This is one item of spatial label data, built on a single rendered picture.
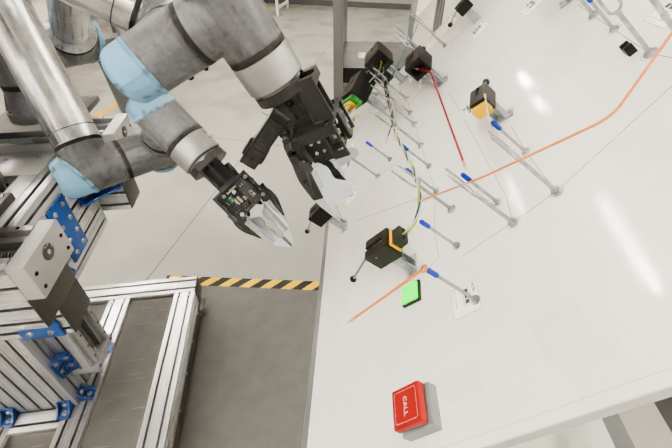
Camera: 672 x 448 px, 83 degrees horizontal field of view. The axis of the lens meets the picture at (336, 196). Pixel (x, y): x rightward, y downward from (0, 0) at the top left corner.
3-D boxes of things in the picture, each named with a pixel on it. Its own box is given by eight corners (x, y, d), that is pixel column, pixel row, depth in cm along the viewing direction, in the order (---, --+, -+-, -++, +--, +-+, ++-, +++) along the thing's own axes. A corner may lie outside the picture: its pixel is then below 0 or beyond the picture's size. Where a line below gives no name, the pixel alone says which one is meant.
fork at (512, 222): (520, 223, 55) (453, 171, 50) (510, 230, 55) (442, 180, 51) (515, 214, 56) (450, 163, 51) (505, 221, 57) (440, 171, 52)
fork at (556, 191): (565, 192, 51) (498, 132, 46) (553, 200, 52) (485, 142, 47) (559, 183, 53) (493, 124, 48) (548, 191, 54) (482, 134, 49)
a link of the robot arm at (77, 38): (30, 36, 104) (-13, -116, 59) (89, 27, 112) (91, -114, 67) (52, 78, 106) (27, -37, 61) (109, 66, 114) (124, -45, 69)
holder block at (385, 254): (381, 251, 72) (365, 241, 70) (402, 237, 68) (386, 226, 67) (381, 269, 68) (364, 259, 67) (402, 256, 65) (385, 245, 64)
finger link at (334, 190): (364, 220, 53) (338, 160, 50) (327, 230, 55) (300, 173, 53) (368, 210, 56) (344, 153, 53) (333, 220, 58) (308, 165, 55)
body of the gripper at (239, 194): (236, 226, 62) (182, 173, 61) (241, 224, 70) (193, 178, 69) (270, 193, 63) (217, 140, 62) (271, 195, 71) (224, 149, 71)
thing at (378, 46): (408, 58, 134) (377, 32, 129) (412, 78, 121) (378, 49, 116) (395, 73, 138) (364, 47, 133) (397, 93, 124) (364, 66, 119)
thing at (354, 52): (338, 84, 150) (338, 67, 146) (342, 55, 178) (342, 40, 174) (422, 86, 149) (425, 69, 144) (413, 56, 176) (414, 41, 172)
